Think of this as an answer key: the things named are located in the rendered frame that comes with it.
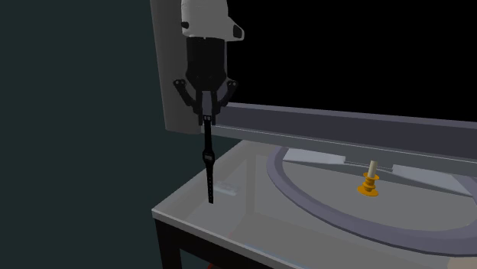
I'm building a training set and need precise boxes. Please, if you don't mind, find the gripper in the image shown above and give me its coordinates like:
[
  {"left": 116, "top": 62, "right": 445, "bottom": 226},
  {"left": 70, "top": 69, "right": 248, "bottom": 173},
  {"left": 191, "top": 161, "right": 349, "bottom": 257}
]
[{"left": 172, "top": 36, "right": 239, "bottom": 126}]

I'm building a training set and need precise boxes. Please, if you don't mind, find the black wristwatch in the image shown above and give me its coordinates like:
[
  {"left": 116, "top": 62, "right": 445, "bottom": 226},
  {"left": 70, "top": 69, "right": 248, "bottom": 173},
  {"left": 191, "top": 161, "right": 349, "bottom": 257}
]
[{"left": 202, "top": 114, "right": 216, "bottom": 205}]

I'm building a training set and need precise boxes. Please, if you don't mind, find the small pale flat block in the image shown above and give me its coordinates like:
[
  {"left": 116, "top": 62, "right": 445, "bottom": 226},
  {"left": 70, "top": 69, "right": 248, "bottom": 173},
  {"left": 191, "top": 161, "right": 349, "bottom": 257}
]
[{"left": 213, "top": 180, "right": 239, "bottom": 197}]

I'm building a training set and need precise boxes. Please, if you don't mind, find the grey table with dark legs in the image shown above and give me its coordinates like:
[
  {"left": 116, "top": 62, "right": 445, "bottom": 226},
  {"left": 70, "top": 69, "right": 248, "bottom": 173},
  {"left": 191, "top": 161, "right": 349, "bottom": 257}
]
[{"left": 151, "top": 139, "right": 477, "bottom": 269}]

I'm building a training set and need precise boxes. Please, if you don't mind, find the grey framed dark window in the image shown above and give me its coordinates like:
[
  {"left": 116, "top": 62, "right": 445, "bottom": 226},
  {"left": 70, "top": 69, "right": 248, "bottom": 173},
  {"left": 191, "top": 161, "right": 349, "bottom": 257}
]
[{"left": 148, "top": 0, "right": 477, "bottom": 177}]

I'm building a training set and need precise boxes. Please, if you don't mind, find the grey round tray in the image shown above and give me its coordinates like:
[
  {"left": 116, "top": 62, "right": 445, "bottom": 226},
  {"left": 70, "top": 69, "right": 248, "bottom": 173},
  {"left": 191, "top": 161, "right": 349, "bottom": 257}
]
[{"left": 265, "top": 145, "right": 477, "bottom": 258}]

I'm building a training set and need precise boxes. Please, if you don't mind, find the cream candle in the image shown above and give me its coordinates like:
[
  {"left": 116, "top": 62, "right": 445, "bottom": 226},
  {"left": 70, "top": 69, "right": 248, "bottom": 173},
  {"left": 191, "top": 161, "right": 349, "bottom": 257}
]
[{"left": 366, "top": 160, "right": 379, "bottom": 180}]

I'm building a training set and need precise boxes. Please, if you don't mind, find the orange candle holder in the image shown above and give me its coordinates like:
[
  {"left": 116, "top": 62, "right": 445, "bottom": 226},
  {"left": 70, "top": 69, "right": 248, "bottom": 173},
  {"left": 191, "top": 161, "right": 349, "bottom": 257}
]
[{"left": 356, "top": 172, "right": 381, "bottom": 198}]

